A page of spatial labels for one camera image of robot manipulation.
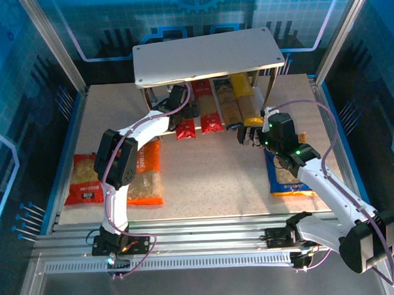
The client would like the blue and yellow pasta bag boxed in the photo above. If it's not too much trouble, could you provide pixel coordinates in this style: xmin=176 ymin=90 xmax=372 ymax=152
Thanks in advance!
xmin=263 ymin=131 xmax=317 ymax=198

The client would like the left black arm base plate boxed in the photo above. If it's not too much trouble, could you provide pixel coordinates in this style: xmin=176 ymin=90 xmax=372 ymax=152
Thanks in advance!
xmin=91 ymin=232 xmax=152 ymax=257

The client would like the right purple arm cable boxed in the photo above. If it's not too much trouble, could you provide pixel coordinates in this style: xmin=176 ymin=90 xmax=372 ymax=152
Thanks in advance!
xmin=270 ymin=95 xmax=394 ymax=294

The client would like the red spaghetti bag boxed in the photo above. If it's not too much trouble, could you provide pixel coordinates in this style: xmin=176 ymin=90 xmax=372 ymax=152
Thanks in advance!
xmin=175 ymin=117 xmax=197 ymax=140
xmin=190 ymin=79 xmax=224 ymax=134

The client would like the aluminium frame post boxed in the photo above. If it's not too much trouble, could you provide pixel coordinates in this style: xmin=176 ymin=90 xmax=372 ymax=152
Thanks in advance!
xmin=311 ymin=0 xmax=378 ymax=84
xmin=16 ymin=0 xmax=90 ymax=97

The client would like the white two-tier shelf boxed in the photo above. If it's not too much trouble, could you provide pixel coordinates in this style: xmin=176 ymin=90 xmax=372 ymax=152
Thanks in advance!
xmin=131 ymin=26 xmax=288 ymax=138

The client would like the yellow spaghetti bag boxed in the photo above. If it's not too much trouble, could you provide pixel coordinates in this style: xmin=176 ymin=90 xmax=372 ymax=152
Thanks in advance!
xmin=229 ymin=72 xmax=265 ymax=128

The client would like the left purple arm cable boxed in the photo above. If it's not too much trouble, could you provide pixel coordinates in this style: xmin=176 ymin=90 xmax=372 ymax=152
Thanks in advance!
xmin=97 ymin=82 xmax=200 ymax=280

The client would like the blue spaghetti bag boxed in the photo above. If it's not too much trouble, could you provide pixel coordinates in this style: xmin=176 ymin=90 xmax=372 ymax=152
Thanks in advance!
xmin=212 ymin=76 xmax=244 ymax=133

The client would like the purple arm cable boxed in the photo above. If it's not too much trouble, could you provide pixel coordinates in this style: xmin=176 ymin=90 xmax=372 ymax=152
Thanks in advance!
xmin=97 ymin=82 xmax=200 ymax=280
xmin=270 ymin=95 xmax=394 ymax=294

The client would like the small black connector board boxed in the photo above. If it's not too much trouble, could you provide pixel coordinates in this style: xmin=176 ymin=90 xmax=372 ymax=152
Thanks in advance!
xmin=105 ymin=252 xmax=131 ymax=277
xmin=290 ymin=248 xmax=321 ymax=272

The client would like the aluminium mounting rail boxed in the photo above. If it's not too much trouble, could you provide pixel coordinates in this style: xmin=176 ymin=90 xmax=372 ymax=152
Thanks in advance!
xmin=33 ymin=210 xmax=385 ymax=264

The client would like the orange pasta bag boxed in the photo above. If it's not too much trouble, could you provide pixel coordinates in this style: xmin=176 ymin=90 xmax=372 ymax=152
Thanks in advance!
xmin=123 ymin=139 xmax=163 ymax=207

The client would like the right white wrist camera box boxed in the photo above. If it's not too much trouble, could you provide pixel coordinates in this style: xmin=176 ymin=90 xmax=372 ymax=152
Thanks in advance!
xmin=259 ymin=106 xmax=278 ymax=133

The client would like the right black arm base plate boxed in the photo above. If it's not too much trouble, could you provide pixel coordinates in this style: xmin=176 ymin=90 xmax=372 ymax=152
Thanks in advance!
xmin=264 ymin=225 xmax=320 ymax=250

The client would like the red macaroni pasta bag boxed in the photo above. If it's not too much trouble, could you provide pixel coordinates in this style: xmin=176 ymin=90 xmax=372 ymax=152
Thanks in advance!
xmin=61 ymin=152 xmax=105 ymax=206

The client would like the slotted grey cable duct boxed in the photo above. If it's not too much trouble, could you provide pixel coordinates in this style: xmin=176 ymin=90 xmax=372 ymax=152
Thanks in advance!
xmin=44 ymin=251 xmax=294 ymax=276

